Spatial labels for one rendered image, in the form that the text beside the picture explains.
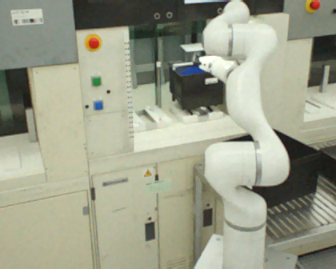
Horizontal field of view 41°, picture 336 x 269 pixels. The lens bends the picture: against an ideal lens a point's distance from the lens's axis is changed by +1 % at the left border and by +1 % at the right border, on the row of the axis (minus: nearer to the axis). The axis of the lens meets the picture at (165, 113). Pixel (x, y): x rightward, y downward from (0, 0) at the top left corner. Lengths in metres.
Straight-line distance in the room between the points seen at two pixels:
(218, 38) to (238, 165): 0.39
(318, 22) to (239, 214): 1.12
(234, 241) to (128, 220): 0.82
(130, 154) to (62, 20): 0.62
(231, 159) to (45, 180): 0.91
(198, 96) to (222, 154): 0.97
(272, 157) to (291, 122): 1.01
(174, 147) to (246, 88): 0.75
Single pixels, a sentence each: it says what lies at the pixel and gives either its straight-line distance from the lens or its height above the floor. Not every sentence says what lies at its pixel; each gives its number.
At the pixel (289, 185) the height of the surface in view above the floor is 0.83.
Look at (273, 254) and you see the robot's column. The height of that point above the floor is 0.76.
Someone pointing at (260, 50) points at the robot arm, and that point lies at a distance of 1.33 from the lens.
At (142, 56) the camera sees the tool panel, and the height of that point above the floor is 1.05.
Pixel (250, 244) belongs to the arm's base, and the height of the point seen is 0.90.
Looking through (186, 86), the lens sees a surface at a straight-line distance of 2.09.
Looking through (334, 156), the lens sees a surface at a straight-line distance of 1.95.
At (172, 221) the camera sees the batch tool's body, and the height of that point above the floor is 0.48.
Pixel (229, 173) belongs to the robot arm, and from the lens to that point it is 1.19.
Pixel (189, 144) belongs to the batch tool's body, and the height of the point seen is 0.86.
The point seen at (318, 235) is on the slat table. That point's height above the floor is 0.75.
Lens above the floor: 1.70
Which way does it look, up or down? 21 degrees down
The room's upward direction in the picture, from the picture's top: 1 degrees counter-clockwise
